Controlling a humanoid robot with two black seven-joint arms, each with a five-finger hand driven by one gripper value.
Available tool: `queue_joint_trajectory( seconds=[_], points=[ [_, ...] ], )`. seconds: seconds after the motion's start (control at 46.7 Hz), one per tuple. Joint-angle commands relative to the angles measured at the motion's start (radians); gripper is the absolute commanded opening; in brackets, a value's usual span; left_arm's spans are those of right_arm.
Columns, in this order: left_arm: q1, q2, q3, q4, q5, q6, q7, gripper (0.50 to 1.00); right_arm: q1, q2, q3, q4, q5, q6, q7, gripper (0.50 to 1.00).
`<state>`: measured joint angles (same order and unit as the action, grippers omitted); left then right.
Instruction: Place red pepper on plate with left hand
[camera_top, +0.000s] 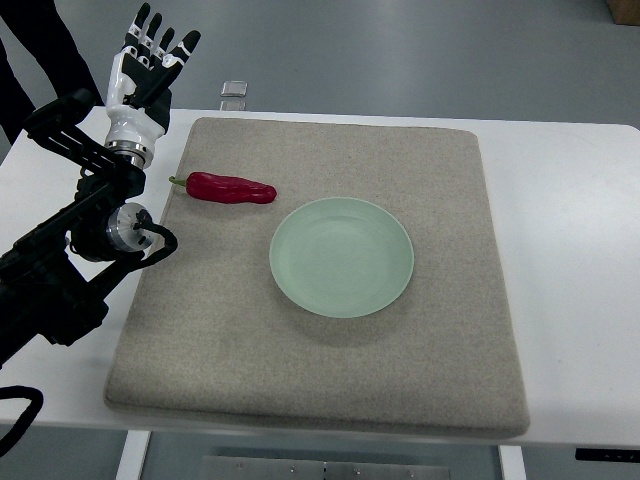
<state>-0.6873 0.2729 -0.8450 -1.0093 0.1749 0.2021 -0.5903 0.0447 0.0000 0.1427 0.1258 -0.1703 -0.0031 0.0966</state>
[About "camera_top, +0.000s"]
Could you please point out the cardboard box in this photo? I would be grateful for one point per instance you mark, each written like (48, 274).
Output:
(625, 12)

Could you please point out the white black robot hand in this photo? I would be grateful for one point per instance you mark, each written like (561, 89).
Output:
(139, 98)

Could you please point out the pale green plate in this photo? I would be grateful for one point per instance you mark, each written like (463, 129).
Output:
(341, 257)

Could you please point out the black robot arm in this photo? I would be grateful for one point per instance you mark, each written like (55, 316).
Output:
(56, 278)

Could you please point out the white table leg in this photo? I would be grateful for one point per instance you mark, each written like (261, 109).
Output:
(133, 455)
(512, 463)

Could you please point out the metal base plate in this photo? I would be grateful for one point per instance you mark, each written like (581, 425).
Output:
(226, 467)

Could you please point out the person in black clothes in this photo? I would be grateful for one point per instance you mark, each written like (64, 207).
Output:
(38, 26)

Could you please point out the white left table leg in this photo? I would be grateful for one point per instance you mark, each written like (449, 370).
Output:
(133, 455)

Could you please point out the beige felt mat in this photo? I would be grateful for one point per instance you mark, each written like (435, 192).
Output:
(210, 335)

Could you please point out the black table control panel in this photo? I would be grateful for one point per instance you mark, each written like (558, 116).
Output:
(608, 455)

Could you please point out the clear floor socket cover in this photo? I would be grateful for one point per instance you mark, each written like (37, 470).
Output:
(234, 88)

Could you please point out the red pepper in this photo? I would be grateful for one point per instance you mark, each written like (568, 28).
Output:
(225, 189)

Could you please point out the white right table leg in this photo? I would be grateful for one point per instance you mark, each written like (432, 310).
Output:
(512, 463)

